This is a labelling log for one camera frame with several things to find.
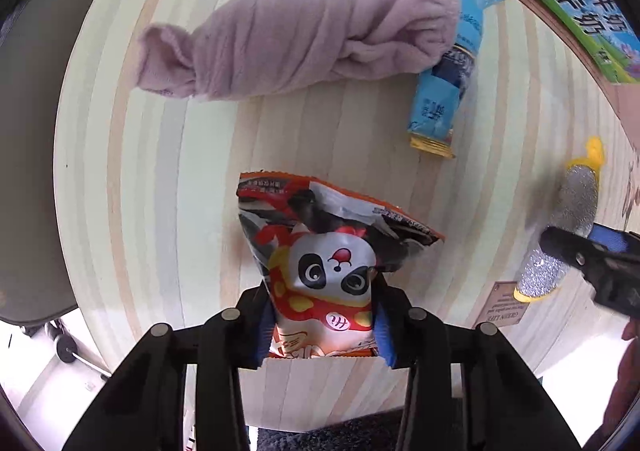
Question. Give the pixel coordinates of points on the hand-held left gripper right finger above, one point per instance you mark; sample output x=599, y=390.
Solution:
x=386, y=340

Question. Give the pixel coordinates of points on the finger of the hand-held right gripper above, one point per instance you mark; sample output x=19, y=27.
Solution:
x=575, y=253
x=611, y=238

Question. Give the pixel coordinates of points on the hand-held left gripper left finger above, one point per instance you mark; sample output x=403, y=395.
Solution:
x=262, y=337

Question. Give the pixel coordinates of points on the silver scouring sponge yellow trim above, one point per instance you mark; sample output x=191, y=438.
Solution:
x=575, y=211

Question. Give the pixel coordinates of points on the panda print snack packet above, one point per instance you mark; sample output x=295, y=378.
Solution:
x=320, y=276

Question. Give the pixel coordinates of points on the person's right forearm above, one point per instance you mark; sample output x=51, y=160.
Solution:
x=622, y=396

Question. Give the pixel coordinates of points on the brown paper label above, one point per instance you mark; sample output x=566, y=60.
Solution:
x=502, y=303

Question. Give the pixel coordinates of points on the dark grey rug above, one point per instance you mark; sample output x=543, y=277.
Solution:
x=330, y=433

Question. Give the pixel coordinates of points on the blue milk pouch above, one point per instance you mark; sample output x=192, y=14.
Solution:
x=450, y=76

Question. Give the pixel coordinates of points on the grey office chair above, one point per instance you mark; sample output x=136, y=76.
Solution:
x=30, y=156

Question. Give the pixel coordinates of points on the purple fluffy towel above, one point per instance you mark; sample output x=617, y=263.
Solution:
x=305, y=38

